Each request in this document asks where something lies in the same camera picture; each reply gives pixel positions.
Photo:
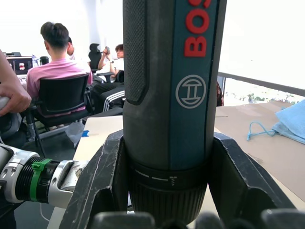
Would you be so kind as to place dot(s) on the seated person in pink shirt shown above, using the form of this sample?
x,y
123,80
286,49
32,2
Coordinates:
x,y
57,69

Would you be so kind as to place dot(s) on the black tumbler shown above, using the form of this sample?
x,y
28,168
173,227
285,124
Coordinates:
x,y
44,60

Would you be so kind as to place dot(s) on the black mesh office chair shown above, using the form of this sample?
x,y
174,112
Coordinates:
x,y
64,93

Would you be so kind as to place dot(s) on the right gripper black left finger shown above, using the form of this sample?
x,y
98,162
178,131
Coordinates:
x,y
95,181

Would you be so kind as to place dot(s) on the dark window frame rail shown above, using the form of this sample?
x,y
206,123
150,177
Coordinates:
x,y
262,83

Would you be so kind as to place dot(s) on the clear plastic bag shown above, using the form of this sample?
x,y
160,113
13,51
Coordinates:
x,y
75,133

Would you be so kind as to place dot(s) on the black chair with headrest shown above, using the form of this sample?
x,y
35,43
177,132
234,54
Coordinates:
x,y
94,57

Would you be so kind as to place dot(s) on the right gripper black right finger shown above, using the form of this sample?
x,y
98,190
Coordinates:
x,y
245,181

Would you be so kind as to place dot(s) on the Bosch electric screwdriver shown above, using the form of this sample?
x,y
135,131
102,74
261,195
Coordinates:
x,y
166,95

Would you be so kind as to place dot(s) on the brown cardboard sheet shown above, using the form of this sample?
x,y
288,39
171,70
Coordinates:
x,y
274,152

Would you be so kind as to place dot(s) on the blue tape piece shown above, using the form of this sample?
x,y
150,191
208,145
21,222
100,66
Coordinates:
x,y
85,133

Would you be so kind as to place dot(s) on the lit computer screen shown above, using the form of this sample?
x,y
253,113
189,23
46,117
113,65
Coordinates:
x,y
20,65

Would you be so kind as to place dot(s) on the person's bare hand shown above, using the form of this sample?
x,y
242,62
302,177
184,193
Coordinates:
x,y
17,97

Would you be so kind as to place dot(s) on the red patterned fabric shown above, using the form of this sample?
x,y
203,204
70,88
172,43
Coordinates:
x,y
219,94

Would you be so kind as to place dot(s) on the white rounded object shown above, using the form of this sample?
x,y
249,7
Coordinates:
x,y
3,103

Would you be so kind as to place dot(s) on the reclining person in striped trousers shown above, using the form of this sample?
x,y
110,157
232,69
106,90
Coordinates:
x,y
118,50

